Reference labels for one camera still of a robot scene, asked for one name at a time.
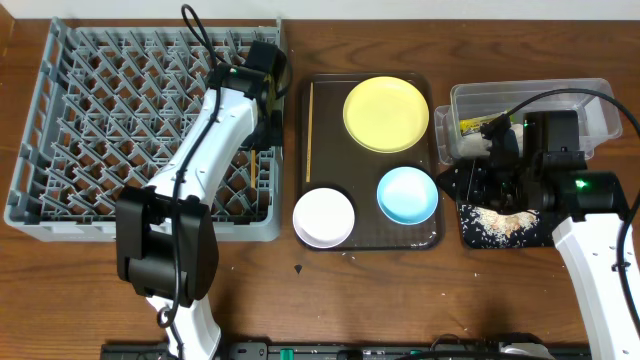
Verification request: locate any green snack wrapper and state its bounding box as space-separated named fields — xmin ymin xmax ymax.
xmin=459 ymin=114 xmax=500 ymax=137

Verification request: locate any light blue bowl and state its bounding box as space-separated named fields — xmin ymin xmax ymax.
xmin=376 ymin=166 xmax=439 ymax=226

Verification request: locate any pink bowl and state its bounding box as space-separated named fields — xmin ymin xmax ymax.
xmin=292 ymin=188 xmax=356 ymax=249

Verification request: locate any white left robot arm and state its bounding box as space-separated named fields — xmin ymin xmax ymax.
xmin=115 ymin=41 xmax=288 ymax=359

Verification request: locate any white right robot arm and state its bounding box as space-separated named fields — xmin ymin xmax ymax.
xmin=436 ymin=110 xmax=639 ymax=359

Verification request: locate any black waste bin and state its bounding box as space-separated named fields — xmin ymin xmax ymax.
xmin=439 ymin=158 xmax=563 ymax=249

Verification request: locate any rice pile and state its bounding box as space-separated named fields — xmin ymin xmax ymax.
xmin=458 ymin=204 xmax=539 ymax=249

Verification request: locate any clear plastic bin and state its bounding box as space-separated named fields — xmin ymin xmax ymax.
xmin=434 ymin=78 xmax=623 ymax=165

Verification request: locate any yellow round plate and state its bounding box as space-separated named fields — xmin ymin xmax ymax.
xmin=342 ymin=76 xmax=430 ymax=154

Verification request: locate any dark brown serving tray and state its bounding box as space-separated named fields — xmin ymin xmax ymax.
xmin=295 ymin=73 xmax=446 ymax=252

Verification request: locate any grey plastic dish rack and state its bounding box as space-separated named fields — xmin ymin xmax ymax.
xmin=3 ymin=17 xmax=289 ymax=243

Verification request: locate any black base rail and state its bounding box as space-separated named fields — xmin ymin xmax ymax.
xmin=99 ymin=332 xmax=601 ymax=360

